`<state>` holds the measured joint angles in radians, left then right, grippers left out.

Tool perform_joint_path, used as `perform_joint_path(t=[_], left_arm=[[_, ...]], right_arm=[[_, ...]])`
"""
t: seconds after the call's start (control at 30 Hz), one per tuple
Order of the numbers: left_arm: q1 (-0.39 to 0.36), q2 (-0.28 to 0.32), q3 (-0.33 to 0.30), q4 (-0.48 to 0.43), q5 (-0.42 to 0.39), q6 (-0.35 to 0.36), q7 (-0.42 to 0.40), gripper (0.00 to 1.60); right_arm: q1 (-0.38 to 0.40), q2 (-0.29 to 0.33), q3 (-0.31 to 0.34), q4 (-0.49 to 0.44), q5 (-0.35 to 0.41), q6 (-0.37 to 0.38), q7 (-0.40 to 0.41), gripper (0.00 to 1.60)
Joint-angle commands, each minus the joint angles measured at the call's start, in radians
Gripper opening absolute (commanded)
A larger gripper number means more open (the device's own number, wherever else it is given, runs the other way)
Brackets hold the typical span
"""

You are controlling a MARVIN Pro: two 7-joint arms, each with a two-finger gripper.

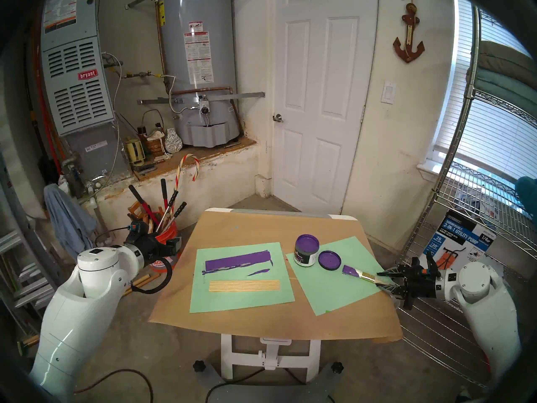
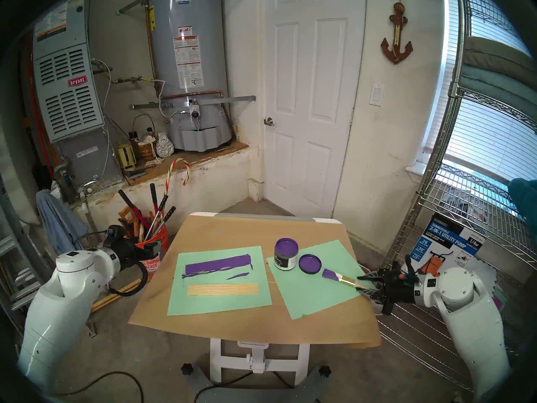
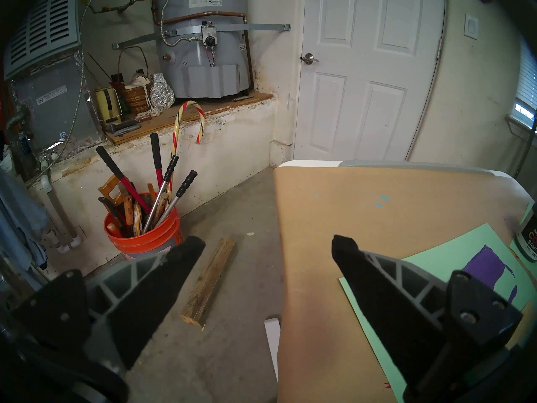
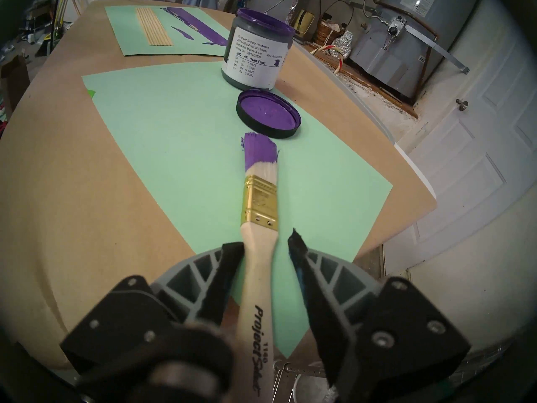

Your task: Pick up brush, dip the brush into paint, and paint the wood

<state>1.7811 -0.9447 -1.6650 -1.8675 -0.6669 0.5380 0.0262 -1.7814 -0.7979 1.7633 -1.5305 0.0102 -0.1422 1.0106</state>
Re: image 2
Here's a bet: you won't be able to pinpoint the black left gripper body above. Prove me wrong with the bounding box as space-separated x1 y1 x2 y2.
119 238 148 272

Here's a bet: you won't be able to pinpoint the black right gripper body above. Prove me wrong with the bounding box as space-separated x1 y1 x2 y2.
378 259 420 317

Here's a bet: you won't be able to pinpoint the wooden paint brush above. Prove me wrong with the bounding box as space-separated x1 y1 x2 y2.
322 269 370 290

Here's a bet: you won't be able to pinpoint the purple paint jar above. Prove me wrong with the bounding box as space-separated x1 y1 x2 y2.
274 238 299 271

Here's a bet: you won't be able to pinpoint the orange plastic bucket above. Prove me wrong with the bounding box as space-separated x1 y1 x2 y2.
136 224 169 281

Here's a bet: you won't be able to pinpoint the silver tool black grip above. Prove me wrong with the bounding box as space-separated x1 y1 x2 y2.
145 195 168 239
153 206 177 237

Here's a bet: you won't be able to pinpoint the rough wood plank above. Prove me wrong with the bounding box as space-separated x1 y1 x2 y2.
90 278 143 314

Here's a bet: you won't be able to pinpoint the purple black jar lid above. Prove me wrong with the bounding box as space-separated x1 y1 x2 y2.
299 254 322 275

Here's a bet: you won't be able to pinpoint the utility pump cardboard box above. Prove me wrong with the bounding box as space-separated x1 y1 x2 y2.
409 212 487 277

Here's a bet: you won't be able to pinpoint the striped candy cane decoration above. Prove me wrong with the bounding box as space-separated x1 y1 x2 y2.
166 158 190 197

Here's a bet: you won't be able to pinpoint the blue hanging cloth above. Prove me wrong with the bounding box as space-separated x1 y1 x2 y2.
36 190 89 256

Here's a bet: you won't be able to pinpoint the light wood slat panel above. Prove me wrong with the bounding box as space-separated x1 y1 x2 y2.
187 283 259 296

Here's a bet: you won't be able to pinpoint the green paper sheet purple stripe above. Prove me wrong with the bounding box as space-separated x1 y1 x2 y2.
167 246 272 317

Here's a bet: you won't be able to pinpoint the white scalloped paper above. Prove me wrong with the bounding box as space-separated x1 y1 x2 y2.
473 257 498 286

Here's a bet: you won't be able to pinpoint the yellow boxy device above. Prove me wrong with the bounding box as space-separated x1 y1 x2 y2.
116 143 137 172

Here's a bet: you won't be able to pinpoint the brown wicker basket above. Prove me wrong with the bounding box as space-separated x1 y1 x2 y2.
133 114 156 161

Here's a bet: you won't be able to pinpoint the aluminium foil wrapped lump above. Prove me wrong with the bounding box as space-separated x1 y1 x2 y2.
155 132 175 158

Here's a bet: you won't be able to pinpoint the grey metal ladder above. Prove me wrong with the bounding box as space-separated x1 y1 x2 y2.
0 171 57 323

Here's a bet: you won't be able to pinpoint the white grey work table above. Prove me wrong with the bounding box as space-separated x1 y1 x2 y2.
181 212 349 403

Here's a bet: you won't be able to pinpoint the grey water heater tank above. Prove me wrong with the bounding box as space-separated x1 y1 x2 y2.
145 0 256 152

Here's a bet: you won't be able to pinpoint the teal fabric object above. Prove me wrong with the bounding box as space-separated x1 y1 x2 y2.
508 178 537 227

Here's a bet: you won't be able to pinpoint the grey water heater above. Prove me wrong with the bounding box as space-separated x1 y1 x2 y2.
145 5 235 142

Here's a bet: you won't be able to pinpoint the grey Bryant furnace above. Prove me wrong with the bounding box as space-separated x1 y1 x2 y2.
33 0 124 184

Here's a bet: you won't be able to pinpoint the white panel door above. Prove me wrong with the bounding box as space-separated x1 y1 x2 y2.
264 0 368 219

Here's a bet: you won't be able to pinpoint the white window blinds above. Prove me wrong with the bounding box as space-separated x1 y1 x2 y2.
420 0 537 188

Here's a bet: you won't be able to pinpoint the grey green folded cushion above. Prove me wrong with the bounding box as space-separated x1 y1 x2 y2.
461 36 537 77
457 64 537 132

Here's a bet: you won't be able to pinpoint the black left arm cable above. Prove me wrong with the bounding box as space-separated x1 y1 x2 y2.
109 259 148 297

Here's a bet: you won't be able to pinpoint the red black lopper handle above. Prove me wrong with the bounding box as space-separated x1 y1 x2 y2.
118 190 151 230

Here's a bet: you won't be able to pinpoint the black floor cable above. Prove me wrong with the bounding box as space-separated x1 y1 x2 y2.
193 371 294 403

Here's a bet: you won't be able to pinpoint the metal water heater strap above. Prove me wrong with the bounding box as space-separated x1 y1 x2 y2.
129 96 256 110

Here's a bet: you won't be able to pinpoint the chrome wire shelf rack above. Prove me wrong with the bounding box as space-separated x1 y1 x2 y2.
375 0 537 392

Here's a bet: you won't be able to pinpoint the rusty anchor wall decoration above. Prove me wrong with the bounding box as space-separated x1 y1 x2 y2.
381 3 414 64

